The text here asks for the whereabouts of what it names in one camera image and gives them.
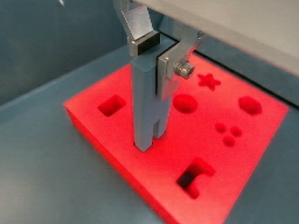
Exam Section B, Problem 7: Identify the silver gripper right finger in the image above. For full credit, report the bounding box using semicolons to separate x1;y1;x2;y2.
156;22;205;100

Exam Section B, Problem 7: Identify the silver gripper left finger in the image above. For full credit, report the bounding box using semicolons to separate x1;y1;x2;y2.
112;0;160;57

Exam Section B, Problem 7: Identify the red foam shape-sorter block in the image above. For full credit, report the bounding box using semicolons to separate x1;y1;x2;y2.
64;55;288;224

